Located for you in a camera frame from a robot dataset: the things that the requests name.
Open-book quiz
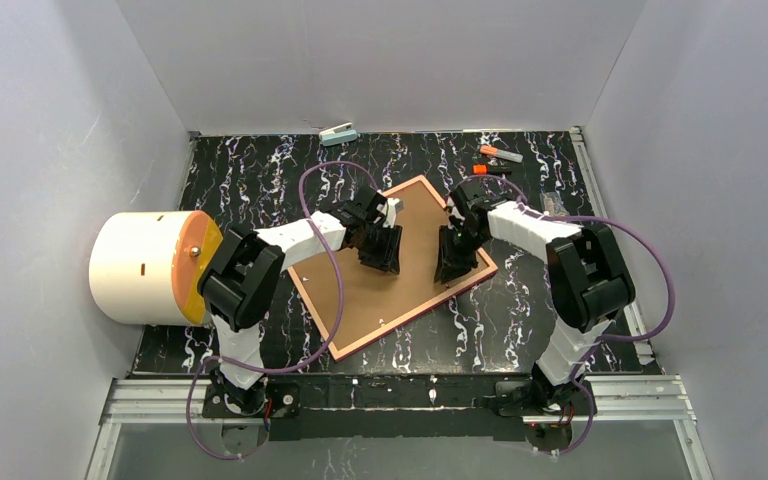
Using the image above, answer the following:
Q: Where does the brown cardboard backing board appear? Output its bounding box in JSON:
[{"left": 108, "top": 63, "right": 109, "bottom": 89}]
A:
[{"left": 297, "top": 180, "right": 491, "bottom": 354}]

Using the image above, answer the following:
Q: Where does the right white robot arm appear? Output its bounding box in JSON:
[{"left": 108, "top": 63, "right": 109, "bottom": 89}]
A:
[{"left": 434, "top": 183, "right": 636, "bottom": 416}]

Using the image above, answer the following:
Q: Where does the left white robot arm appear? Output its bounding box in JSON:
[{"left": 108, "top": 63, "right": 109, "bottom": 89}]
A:
[{"left": 197, "top": 187, "right": 403, "bottom": 394}]

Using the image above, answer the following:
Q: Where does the orange black marker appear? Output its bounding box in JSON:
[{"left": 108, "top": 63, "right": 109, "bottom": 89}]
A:
[{"left": 472, "top": 164, "right": 513, "bottom": 176}]

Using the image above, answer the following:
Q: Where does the orange grey marker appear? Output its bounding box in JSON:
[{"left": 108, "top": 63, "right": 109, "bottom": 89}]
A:
[{"left": 479, "top": 145, "right": 523, "bottom": 163}]

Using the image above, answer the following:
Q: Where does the clear plastic packet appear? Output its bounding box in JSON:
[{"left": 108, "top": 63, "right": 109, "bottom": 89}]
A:
[{"left": 540, "top": 192, "right": 569, "bottom": 217}]

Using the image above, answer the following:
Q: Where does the light blue stapler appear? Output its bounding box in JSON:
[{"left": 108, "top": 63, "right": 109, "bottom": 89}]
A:
[{"left": 318, "top": 122, "right": 359, "bottom": 147}]

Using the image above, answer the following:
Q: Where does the white cylinder container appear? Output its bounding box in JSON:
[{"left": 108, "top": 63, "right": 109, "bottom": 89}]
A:
[{"left": 88, "top": 210, "right": 222, "bottom": 327}]

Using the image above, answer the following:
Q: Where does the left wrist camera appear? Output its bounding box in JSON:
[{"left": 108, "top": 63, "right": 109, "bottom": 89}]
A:
[{"left": 380, "top": 198, "right": 404, "bottom": 227}]

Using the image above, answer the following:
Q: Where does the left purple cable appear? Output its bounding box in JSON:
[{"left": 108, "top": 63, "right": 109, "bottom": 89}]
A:
[{"left": 186, "top": 160, "right": 380, "bottom": 462}]

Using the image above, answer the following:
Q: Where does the purple cable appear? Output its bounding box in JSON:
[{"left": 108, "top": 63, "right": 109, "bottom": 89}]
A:
[
  {"left": 453, "top": 174, "right": 678, "bottom": 458},
  {"left": 186, "top": 160, "right": 380, "bottom": 462}
]

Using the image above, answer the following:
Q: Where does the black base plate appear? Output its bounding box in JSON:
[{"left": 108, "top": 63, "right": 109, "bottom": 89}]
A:
[{"left": 199, "top": 373, "right": 597, "bottom": 449}]

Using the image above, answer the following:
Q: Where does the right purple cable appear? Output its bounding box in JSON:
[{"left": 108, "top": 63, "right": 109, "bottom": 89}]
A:
[{"left": 453, "top": 174, "right": 678, "bottom": 458}]

